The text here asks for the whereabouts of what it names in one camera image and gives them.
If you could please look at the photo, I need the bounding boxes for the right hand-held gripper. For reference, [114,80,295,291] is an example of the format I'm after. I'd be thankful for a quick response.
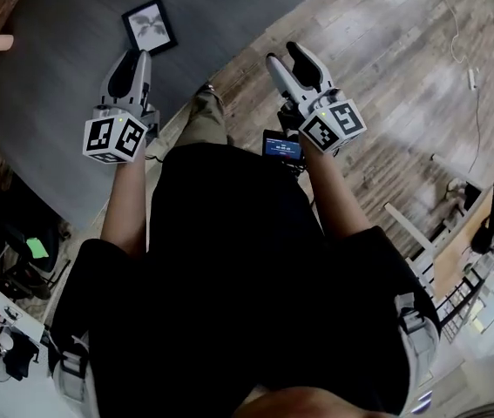
[265,41,369,154]

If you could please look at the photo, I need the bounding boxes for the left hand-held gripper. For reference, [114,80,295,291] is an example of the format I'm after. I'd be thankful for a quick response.
[82,49,161,165]

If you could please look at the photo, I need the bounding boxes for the black framed picture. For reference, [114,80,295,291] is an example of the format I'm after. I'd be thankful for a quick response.
[120,0,179,57]

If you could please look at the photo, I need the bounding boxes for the person's left forearm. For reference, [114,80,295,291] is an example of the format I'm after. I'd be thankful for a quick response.
[99,152,150,259]

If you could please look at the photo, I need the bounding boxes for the person's right forearm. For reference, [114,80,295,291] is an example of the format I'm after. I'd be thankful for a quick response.
[302,145,372,239]

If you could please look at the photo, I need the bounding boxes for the dark grey round table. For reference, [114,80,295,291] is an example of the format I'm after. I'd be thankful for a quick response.
[0,0,333,233]

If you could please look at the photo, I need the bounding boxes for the small black screen device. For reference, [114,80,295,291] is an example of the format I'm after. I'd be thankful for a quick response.
[262,129,306,164]

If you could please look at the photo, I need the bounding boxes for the person's left shoe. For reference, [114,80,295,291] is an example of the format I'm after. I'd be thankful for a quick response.
[193,82,224,102]

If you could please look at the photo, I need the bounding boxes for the person's olive trousers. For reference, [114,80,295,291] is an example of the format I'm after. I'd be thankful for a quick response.
[175,89,231,148]

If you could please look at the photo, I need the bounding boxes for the green sticky note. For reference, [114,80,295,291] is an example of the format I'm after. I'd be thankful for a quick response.
[25,237,51,260]

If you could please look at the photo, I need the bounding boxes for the black office chair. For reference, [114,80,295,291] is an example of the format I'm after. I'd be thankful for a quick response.
[0,180,71,300]

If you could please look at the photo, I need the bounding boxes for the person's black shirt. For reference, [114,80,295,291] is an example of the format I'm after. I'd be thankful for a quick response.
[50,141,442,418]

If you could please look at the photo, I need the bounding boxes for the light wooden table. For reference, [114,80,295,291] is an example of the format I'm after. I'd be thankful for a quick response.
[384,180,494,321]

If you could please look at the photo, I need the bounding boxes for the black backpack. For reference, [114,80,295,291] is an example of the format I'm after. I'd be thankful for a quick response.
[470,179,494,254]

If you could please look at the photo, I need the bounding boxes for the small white table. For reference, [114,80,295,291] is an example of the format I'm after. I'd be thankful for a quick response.
[0,272,48,344]

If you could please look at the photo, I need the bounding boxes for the grey right shoulder strap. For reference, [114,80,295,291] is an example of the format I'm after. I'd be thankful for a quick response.
[393,292,443,408]

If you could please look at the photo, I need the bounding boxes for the grey shoulder strap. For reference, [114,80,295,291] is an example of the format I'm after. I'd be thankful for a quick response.
[51,332,100,418]
[393,292,443,408]

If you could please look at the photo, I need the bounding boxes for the grey left shoulder strap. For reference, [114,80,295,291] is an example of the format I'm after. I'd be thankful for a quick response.
[51,332,100,418]

